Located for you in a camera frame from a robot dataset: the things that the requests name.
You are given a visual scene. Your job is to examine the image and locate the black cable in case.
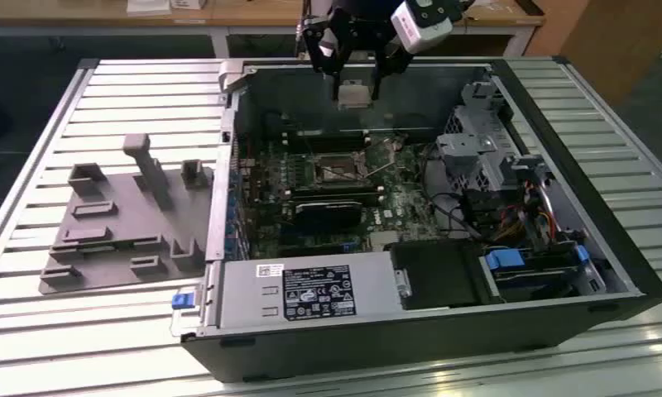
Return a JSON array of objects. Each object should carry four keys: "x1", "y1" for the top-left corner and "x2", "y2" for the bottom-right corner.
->
[{"x1": 429, "y1": 191, "x2": 488, "y2": 242}]

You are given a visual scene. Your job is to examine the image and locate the grey metal case bracket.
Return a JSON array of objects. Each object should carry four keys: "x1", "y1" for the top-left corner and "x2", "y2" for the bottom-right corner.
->
[{"x1": 219, "y1": 59, "x2": 257, "y2": 95}]

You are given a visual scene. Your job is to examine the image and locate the silver metal drive cage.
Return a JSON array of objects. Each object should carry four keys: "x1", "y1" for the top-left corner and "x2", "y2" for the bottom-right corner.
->
[{"x1": 434, "y1": 81, "x2": 555, "y2": 192}]

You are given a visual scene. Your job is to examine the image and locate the silver CPU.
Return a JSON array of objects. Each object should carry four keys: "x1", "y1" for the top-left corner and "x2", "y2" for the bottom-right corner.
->
[{"x1": 336, "y1": 80, "x2": 373, "y2": 111}]

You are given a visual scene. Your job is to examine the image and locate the green motherboard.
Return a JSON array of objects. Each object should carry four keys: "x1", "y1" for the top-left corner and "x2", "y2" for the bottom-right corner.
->
[{"x1": 229, "y1": 136, "x2": 449, "y2": 260}]

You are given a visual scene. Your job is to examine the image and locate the CPU socket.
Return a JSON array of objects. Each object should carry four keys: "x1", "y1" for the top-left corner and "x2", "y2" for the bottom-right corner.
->
[{"x1": 310, "y1": 151, "x2": 373, "y2": 185}]

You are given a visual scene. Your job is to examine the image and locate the wooden desk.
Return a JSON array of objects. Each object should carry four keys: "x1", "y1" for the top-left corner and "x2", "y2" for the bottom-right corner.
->
[{"x1": 0, "y1": 0, "x2": 545, "y2": 57}]

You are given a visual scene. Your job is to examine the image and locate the black drive bay cover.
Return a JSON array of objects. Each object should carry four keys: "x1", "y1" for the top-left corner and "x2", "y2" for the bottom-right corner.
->
[{"x1": 390, "y1": 241, "x2": 501, "y2": 310}]

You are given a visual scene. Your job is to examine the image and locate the black RAM stick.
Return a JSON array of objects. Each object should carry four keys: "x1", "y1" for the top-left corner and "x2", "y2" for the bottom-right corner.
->
[{"x1": 290, "y1": 184, "x2": 380, "y2": 196}]

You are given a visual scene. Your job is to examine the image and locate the grey power supply unit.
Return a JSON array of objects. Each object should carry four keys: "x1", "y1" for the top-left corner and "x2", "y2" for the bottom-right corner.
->
[{"x1": 214, "y1": 251, "x2": 405, "y2": 332}]

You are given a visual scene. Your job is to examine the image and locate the yellow and orange wires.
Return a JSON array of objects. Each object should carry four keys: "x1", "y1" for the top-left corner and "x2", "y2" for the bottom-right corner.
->
[{"x1": 496, "y1": 201, "x2": 560, "y2": 246}]

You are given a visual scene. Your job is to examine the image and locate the grey plastic parts rack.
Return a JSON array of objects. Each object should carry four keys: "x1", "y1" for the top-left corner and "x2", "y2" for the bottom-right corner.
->
[{"x1": 39, "y1": 134, "x2": 217, "y2": 295}]

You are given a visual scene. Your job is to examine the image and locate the blue disk carrier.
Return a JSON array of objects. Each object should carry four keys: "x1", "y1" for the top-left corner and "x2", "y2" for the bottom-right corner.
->
[{"x1": 484, "y1": 246, "x2": 527, "y2": 273}]

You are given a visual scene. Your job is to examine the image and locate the black open PC case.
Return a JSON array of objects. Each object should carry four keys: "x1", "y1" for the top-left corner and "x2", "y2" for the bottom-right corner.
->
[{"x1": 179, "y1": 55, "x2": 662, "y2": 384}]

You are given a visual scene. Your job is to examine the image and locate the wooden cabinet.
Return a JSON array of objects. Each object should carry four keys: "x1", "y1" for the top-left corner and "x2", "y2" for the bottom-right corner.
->
[{"x1": 529, "y1": 0, "x2": 662, "y2": 109}]

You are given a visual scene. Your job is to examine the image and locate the black graphics card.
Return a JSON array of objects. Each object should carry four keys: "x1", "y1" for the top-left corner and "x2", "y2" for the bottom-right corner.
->
[{"x1": 290, "y1": 200, "x2": 365, "y2": 231}]

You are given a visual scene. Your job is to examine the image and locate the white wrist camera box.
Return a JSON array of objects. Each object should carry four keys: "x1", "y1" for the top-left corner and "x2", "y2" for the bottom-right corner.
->
[{"x1": 390, "y1": 0, "x2": 456, "y2": 55}]

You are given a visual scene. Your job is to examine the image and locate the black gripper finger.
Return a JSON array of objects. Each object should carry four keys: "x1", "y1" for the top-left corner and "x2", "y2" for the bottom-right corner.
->
[
  {"x1": 302, "y1": 7, "x2": 356, "y2": 101},
  {"x1": 372, "y1": 35, "x2": 417, "y2": 103}
]

